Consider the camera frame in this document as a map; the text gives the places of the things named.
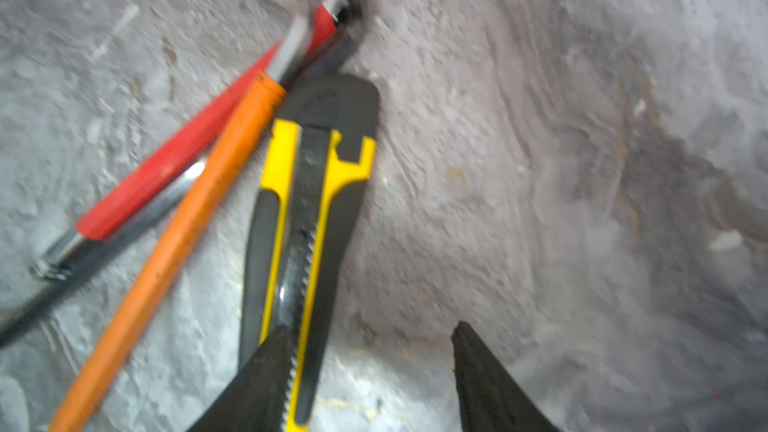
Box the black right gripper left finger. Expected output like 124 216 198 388
189 326 292 432

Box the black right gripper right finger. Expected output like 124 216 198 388
451 321 557 432

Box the yellow black utility knife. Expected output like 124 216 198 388
238 74 380 431

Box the orange handled screwdriver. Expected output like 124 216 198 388
48 0 313 431

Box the red handled hex key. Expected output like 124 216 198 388
31 0 349 282

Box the black hex key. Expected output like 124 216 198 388
1 0 367 346

